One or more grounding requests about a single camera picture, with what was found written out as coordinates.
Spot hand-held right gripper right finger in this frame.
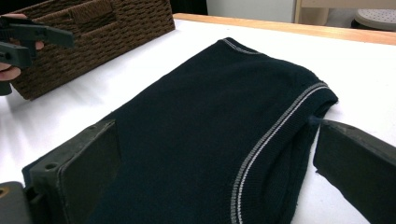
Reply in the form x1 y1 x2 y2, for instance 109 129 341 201
312 119 396 224

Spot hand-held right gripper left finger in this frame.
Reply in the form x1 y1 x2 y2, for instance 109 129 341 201
21 119 122 224

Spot dark navy knitted sweater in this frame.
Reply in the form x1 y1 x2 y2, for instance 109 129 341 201
21 36 340 224

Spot brown woven basket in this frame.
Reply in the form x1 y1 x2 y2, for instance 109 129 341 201
8 0 177 101

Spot round grey stool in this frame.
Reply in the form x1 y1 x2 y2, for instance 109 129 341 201
350 7 396 33

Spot light wooden furniture frame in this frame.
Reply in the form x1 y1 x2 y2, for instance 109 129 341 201
293 0 396 25

